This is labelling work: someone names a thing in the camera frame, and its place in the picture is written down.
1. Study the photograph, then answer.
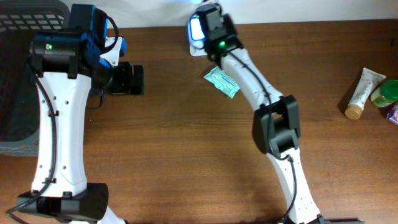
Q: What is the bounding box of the teal pouch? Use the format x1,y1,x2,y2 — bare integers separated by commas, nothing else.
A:
204,67,240,98

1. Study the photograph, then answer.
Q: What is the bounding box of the white cream tube gold cap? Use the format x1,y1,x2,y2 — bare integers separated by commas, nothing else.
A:
345,68,386,119

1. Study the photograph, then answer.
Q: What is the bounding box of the green lid glass jar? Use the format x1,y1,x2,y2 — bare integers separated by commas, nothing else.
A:
371,80,397,108

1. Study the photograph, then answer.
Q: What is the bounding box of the red purple snack package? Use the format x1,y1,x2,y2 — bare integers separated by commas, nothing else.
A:
386,103,398,126

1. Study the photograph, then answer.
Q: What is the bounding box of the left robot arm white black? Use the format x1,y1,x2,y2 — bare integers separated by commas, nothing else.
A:
7,4,144,223

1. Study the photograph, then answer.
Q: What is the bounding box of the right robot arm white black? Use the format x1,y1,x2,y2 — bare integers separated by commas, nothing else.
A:
188,2,326,223

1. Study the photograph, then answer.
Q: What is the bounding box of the grey plastic mesh basket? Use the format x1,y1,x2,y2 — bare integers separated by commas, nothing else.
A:
1,0,70,157

